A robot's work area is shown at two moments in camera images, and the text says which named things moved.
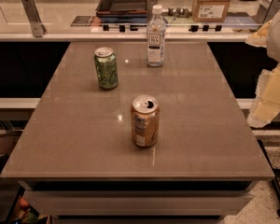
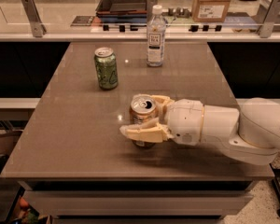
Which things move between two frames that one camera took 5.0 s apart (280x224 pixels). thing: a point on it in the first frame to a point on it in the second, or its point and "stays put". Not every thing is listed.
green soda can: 106,67 stays put
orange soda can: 145,120 stays put
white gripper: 279,38 to 185,120
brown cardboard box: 210,3 stays put
